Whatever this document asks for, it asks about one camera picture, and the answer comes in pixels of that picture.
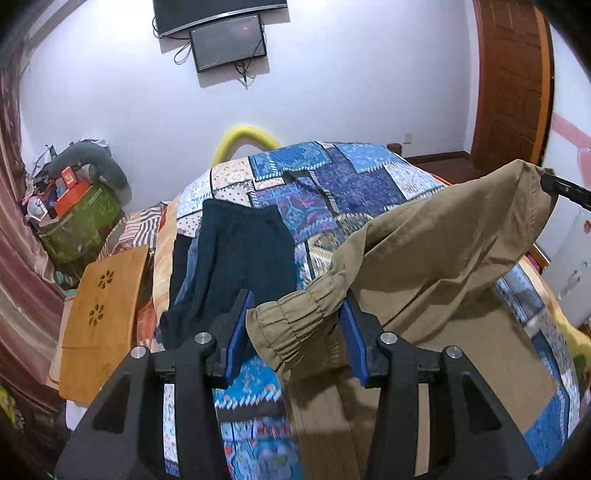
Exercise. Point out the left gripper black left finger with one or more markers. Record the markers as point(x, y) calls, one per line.
point(121, 434)

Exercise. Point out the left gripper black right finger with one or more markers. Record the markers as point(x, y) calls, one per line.
point(472, 435)

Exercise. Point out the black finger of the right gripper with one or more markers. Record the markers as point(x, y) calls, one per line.
point(576, 194)

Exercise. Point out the olive khaki pants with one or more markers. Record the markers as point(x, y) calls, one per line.
point(426, 270)

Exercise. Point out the wooden lap tray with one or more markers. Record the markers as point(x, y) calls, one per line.
point(100, 326)

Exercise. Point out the brown wooden door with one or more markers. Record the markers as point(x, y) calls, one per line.
point(516, 84)

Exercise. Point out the striped maroon curtain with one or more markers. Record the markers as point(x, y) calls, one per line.
point(31, 303)

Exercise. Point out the green storage bag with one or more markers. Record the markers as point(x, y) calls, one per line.
point(75, 240)

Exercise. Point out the striped pillow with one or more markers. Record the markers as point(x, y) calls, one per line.
point(135, 230)

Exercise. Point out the blue patchwork bedspread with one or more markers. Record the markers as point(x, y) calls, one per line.
point(325, 193)

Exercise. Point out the dark navy folded garment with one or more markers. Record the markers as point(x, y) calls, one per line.
point(238, 248)

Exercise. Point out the orange box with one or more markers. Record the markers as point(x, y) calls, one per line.
point(69, 189)

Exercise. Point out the grey stuffed toy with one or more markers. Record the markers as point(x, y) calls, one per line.
point(97, 162)

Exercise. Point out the yellow curved headboard tube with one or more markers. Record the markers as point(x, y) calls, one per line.
point(240, 135)

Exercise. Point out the large black television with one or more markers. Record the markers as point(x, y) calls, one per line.
point(172, 16)

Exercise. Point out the wall mounted black monitor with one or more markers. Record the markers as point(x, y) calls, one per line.
point(228, 41)

